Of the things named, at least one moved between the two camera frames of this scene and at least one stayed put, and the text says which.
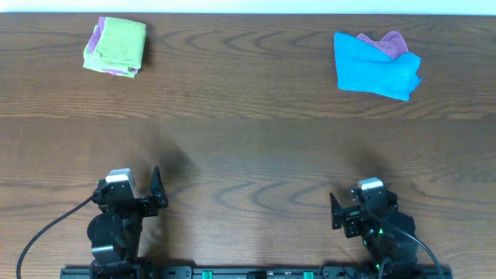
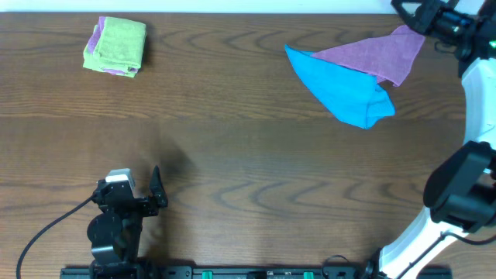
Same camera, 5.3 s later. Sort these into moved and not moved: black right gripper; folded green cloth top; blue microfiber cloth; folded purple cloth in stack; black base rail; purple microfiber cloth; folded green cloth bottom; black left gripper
Moved: black right gripper; blue microfiber cloth; purple microfiber cloth
Not moved: black base rail; folded purple cloth in stack; folded green cloth bottom; folded green cloth top; black left gripper
